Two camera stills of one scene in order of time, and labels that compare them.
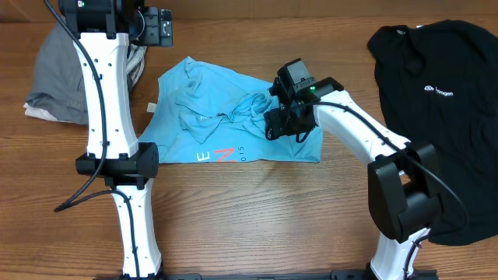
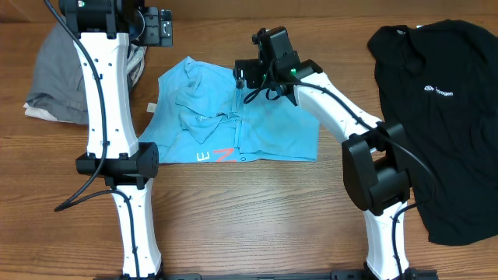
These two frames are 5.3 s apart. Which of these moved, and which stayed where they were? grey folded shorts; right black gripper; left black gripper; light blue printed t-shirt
Moved: right black gripper
Stayed: left black gripper; grey folded shorts; light blue printed t-shirt
